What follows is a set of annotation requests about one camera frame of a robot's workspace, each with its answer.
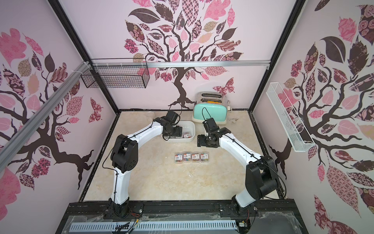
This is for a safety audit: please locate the mint green toaster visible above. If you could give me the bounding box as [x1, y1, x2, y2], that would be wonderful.
[192, 92, 230, 124]

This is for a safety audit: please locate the white plastic storage box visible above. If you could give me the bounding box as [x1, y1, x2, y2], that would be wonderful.
[162, 121, 196, 143]

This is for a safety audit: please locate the aluminium rail back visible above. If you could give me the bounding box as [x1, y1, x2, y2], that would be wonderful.
[93, 60, 271, 68]

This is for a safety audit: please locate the paper clip box side-left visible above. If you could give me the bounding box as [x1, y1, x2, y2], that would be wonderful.
[174, 153, 183, 164]

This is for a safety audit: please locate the black wire basket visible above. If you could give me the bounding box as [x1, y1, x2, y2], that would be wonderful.
[80, 57, 151, 89]

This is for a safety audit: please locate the black base frame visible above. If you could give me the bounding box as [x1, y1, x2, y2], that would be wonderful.
[57, 199, 307, 234]

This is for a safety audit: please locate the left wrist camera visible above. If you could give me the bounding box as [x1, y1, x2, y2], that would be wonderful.
[163, 110, 180, 125]

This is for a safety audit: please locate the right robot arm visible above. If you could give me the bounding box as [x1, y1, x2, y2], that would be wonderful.
[197, 118, 282, 215]

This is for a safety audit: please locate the white cable duct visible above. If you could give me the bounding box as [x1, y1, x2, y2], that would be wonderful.
[67, 220, 238, 234]

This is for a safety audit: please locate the white wire basket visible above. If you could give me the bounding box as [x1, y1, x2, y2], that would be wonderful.
[266, 82, 316, 152]

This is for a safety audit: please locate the aluminium rail left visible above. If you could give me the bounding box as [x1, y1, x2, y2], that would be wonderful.
[1, 61, 89, 171]

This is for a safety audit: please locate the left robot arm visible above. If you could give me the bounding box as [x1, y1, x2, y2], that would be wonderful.
[109, 110, 182, 218]

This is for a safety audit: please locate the paper clip box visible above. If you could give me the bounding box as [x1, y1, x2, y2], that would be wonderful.
[191, 152, 201, 163]
[183, 132, 191, 138]
[200, 152, 209, 162]
[182, 152, 192, 163]

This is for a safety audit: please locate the aluminium rail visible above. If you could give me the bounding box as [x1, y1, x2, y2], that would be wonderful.
[93, 60, 271, 68]
[1, 61, 89, 171]

